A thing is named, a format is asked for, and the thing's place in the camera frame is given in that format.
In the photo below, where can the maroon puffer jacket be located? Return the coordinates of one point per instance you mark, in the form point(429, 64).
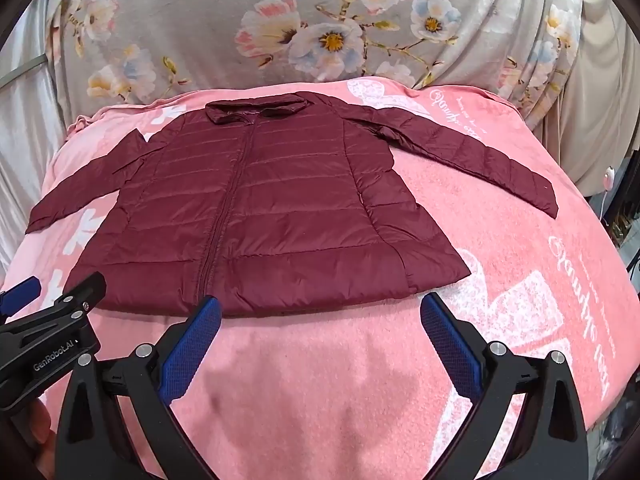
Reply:
point(260, 200)

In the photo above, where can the grey floral bed sheet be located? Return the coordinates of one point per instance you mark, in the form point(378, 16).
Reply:
point(320, 25)

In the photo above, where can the white curtain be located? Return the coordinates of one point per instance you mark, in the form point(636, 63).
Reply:
point(27, 125)

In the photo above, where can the small white device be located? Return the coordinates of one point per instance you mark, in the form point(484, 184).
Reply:
point(608, 176)

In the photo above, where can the pink printed blanket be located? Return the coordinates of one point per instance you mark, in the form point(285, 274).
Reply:
point(350, 400)

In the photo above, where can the person's left hand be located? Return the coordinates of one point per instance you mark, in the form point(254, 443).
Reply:
point(37, 432)

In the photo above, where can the beige cloth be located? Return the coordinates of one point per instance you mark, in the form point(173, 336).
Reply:
point(607, 90)

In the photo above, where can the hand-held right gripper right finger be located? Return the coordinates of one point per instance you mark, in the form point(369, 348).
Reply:
point(450, 342)

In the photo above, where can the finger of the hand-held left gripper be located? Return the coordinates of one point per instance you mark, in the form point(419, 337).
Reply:
point(20, 292)
point(85, 290)

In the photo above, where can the dark cluttered shelf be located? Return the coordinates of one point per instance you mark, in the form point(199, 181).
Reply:
point(627, 240)

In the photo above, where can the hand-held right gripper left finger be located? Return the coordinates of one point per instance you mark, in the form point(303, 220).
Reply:
point(199, 340)

